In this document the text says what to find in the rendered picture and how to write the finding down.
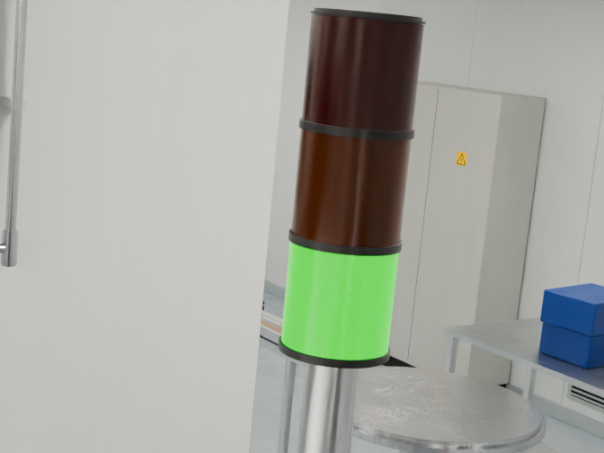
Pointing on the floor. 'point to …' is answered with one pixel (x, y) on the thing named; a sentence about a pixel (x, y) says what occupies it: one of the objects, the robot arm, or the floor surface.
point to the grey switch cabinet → (464, 224)
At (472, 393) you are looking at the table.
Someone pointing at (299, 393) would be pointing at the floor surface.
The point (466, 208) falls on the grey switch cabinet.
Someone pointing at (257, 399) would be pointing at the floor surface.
